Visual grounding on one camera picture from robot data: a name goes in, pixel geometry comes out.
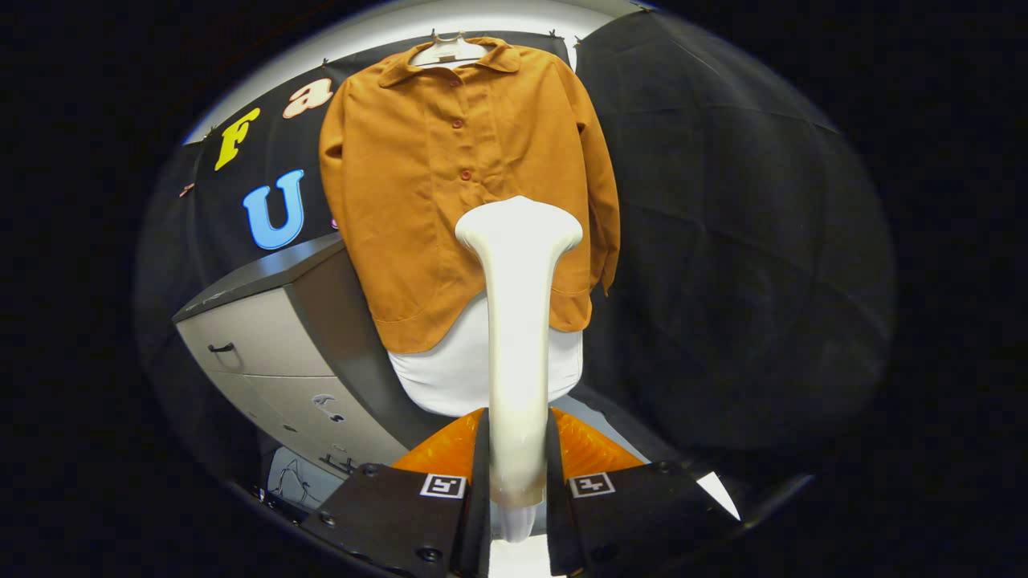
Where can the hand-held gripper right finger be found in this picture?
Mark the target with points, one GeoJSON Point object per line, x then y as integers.
{"type": "Point", "coordinates": [556, 530]}

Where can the orange button shirt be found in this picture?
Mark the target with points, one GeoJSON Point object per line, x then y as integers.
{"type": "Point", "coordinates": [401, 201]}

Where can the white hanging ironing board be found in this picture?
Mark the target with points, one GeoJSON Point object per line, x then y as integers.
{"type": "Point", "coordinates": [450, 377]}

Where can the grey drawer cabinet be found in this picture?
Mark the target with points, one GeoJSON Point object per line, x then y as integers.
{"type": "Point", "coordinates": [265, 337]}

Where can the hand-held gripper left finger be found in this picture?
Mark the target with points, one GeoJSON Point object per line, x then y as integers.
{"type": "Point", "coordinates": [479, 530]}

